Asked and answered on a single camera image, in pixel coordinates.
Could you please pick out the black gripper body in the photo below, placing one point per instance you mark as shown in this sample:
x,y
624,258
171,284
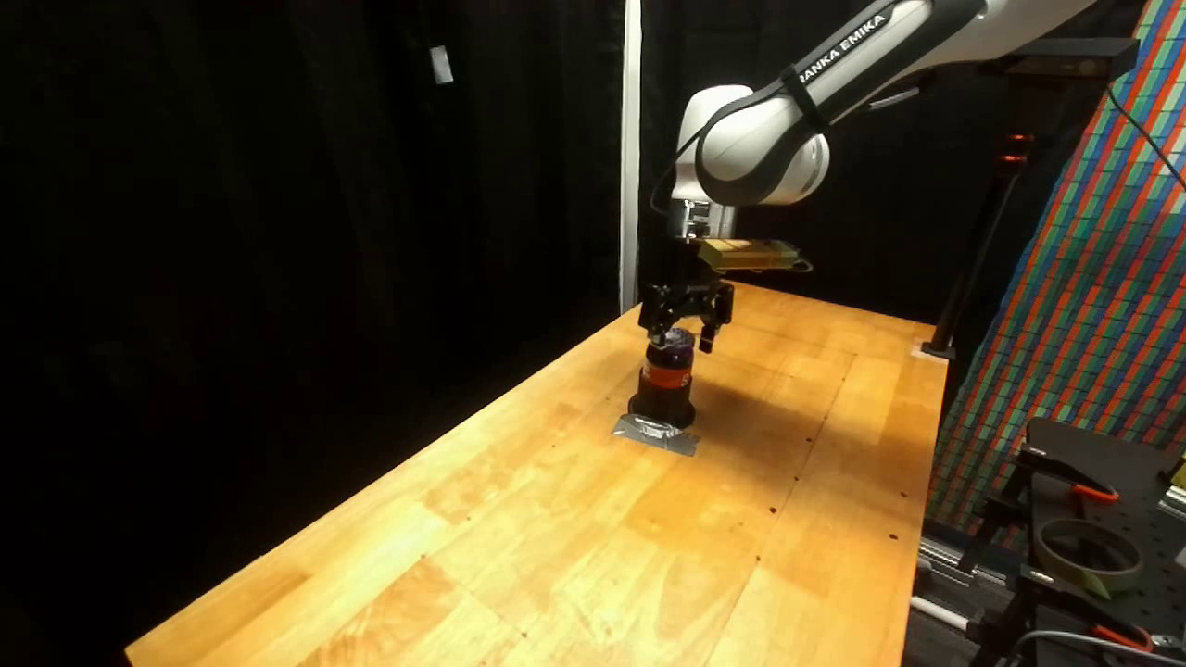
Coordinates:
x,y
687,296

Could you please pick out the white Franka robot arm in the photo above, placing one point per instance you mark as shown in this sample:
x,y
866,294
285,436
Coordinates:
x,y
792,112

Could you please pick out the black cup with orange band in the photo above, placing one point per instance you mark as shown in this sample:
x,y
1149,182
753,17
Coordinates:
x,y
665,377

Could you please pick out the black tripod stand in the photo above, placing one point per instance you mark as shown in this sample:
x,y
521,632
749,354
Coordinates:
x,y
985,233

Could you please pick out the small white tag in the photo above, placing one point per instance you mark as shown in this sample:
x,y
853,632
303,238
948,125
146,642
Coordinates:
x,y
444,65

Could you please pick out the orange and black clamp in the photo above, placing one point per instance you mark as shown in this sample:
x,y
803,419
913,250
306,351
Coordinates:
x,y
1117,636
1095,493

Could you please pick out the black perforated breadboard plate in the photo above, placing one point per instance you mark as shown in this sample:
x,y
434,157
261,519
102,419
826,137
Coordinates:
x,y
1112,493

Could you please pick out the grey base plate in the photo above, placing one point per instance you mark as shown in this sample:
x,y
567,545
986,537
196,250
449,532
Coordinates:
x,y
654,430

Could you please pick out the white vertical post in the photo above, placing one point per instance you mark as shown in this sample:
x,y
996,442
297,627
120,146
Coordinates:
x,y
632,148

